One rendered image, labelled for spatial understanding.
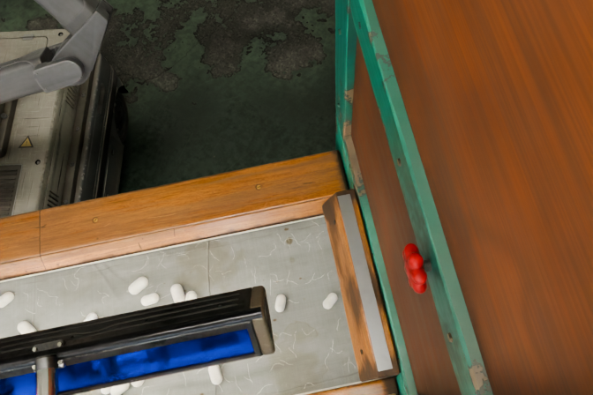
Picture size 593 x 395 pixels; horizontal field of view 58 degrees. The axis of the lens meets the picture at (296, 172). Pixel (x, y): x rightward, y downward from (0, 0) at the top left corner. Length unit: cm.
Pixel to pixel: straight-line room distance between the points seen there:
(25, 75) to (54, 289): 40
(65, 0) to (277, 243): 53
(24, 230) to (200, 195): 34
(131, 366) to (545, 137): 53
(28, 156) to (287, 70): 96
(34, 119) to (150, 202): 64
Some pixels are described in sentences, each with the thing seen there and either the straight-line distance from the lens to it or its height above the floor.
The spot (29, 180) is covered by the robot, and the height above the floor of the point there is 47.
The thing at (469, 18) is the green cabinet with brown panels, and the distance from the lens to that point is 32.
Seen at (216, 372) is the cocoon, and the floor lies 76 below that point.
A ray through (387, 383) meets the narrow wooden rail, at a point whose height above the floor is 77.
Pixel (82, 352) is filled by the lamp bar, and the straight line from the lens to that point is 65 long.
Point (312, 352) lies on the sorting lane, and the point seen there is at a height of 74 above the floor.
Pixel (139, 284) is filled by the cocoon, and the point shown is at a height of 76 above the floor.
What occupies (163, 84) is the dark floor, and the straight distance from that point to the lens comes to 211.
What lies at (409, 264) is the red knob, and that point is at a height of 125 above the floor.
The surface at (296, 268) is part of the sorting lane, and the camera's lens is 99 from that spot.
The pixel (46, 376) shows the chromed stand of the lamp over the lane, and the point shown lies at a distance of 66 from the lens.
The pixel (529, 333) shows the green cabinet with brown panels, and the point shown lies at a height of 138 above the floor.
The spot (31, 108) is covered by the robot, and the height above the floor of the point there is 47.
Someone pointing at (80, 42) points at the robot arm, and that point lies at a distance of 89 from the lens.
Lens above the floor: 170
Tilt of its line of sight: 68 degrees down
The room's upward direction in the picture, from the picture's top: 10 degrees counter-clockwise
